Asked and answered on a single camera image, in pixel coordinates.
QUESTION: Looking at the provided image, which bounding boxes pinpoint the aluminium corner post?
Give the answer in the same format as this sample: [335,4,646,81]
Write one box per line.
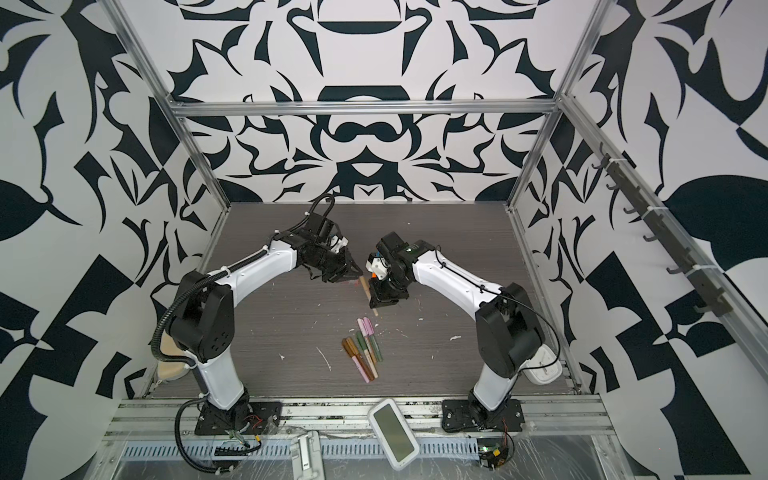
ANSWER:
[506,0,615,212]
[98,0,231,211]

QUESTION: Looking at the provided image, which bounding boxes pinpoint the aluminium corner post back right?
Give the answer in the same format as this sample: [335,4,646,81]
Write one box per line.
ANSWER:
[506,0,615,212]

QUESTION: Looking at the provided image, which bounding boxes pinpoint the pink cap green marker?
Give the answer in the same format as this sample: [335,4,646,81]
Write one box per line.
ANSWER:
[363,317,383,361]

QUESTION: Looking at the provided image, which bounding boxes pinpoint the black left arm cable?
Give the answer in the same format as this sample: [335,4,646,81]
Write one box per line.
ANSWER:
[173,398,265,475]

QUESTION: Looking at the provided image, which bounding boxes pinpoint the aluminium corner post back left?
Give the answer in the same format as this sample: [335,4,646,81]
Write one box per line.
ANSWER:
[98,0,231,211]

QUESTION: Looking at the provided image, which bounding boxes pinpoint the beige sponge block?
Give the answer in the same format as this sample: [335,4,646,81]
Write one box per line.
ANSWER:
[156,333,189,381]

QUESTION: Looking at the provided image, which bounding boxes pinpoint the gold cap brown marker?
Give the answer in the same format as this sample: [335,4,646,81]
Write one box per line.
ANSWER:
[342,337,375,383]

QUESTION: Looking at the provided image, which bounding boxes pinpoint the white bracket front rail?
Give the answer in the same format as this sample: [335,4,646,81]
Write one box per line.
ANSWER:
[290,431,325,480]

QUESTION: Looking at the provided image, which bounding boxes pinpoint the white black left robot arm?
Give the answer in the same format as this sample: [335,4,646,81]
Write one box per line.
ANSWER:
[152,213,362,411]

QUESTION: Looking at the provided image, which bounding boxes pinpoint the white square alarm clock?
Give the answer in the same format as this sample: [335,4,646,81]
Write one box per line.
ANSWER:
[522,345,563,386]

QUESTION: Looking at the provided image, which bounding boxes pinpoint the small circuit board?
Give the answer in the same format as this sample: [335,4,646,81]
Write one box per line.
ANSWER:
[478,436,516,470]

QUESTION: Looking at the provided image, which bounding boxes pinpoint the light pink cap brown marker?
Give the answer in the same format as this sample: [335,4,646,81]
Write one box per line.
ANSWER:
[357,318,378,373]

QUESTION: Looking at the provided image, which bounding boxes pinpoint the gold cap beige marker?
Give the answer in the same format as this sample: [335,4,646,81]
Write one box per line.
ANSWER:
[359,275,379,317]

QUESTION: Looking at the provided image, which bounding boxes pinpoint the aluminium horizontal back bar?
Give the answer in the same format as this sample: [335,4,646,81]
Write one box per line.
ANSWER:
[170,99,556,118]

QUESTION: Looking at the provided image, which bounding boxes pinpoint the white tablet device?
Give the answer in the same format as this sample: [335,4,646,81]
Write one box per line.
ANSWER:
[367,398,421,471]

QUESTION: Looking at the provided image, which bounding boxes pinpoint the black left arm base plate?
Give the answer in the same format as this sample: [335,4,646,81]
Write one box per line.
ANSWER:
[195,401,283,436]

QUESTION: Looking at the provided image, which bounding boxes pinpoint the grey hook rack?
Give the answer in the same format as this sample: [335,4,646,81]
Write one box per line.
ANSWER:
[593,143,733,317]

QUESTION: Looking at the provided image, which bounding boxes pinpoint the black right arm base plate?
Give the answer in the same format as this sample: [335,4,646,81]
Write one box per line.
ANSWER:
[441,398,525,433]

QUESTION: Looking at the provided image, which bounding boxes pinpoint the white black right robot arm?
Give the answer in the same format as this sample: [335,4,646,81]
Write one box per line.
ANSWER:
[366,232,546,411]

